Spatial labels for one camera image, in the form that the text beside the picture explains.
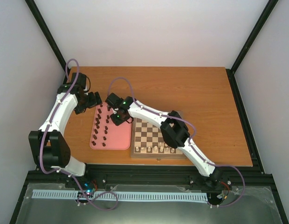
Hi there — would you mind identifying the light blue cable duct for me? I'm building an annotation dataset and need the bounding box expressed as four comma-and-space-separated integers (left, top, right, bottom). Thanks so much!
32, 189, 207, 203

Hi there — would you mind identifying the pink plastic tray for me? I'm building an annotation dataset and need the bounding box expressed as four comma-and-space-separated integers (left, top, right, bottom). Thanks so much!
89, 102, 132, 150

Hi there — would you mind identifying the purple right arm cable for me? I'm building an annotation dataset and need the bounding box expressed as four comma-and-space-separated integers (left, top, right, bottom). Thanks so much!
108, 77, 246, 209

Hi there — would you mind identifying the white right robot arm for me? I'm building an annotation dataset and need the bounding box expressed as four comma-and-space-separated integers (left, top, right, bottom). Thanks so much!
105, 93, 222, 188

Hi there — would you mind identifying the wooden chess board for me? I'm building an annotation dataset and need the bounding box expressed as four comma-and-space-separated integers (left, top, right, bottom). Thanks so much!
131, 118, 186, 160

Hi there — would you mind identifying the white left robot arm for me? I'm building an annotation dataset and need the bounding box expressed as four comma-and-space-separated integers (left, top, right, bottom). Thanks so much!
28, 73, 102, 188

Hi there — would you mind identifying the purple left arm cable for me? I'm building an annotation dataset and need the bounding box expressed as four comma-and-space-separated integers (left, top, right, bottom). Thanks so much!
39, 58, 119, 212

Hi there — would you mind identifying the black aluminium frame rail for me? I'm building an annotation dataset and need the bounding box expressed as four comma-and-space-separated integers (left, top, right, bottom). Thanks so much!
81, 66, 277, 192

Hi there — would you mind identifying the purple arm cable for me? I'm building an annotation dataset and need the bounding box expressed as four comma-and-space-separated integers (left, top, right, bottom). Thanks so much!
39, 58, 119, 212
108, 77, 246, 209

